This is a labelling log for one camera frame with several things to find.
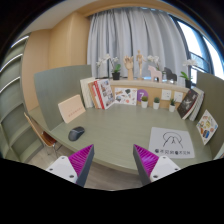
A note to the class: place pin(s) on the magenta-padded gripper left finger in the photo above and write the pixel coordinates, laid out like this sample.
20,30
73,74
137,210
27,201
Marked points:
63,166

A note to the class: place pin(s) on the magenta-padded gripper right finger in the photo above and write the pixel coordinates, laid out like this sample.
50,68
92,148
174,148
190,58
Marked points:
163,166

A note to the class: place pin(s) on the dark grey computer mouse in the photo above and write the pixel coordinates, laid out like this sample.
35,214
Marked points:
76,133

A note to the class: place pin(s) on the white printed mouse pad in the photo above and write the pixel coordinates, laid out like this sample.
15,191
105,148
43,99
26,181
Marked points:
171,142

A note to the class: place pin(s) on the wooden chair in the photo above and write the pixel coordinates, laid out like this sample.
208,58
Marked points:
46,137

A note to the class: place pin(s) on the beige booklet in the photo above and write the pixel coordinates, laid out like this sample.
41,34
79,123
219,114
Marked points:
71,109

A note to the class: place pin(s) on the colourful food sticker card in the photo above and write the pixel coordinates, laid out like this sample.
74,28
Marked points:
207,127

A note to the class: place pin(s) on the small plant in white pot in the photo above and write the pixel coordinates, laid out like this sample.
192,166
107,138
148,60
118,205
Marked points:
156,105
172,107
144,103

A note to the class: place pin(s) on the dark cover book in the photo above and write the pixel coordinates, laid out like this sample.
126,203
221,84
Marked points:
187,104

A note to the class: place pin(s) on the white book stack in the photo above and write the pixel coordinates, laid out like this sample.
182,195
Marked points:
199,103

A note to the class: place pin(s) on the purple round number disc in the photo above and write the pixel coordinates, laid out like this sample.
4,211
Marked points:
142,93

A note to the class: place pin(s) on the tan book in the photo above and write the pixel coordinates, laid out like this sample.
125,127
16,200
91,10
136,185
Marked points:
92,95

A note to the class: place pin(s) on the green desk partition panel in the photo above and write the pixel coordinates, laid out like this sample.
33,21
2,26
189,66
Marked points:
213,96
53,90

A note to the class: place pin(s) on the red book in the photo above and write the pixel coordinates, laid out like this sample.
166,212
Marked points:
98,95

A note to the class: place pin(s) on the white illustrated sticker card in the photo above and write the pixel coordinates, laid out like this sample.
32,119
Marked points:
125,96

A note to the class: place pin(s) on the wooden desk ledge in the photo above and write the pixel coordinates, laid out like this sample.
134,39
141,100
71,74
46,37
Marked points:
153,85

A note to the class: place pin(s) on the green shelf unit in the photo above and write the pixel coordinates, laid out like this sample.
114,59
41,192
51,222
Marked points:
13,100

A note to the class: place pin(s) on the photo cover magazine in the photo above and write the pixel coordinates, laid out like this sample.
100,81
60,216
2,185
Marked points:
106,92

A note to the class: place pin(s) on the white orchid in black pot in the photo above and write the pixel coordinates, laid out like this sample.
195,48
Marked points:
116,75
154,60
188,83

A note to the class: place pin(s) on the black wooden horse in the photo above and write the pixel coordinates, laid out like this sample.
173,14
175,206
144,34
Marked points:
170,75

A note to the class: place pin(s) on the pink wooden horse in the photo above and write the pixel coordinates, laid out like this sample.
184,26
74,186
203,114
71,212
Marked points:
155,74

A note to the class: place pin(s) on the wooden hand model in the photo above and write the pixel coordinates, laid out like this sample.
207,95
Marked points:
128,66

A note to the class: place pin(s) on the wooden artist mannequin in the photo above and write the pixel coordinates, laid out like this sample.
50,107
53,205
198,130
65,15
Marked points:
140,61

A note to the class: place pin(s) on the dark framed window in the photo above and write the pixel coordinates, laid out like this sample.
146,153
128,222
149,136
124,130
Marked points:
200,50

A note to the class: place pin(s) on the grey curtain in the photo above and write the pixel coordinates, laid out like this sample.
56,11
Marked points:
133,33

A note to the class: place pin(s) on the white wall socket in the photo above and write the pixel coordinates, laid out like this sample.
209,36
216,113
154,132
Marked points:
178,97
166,94

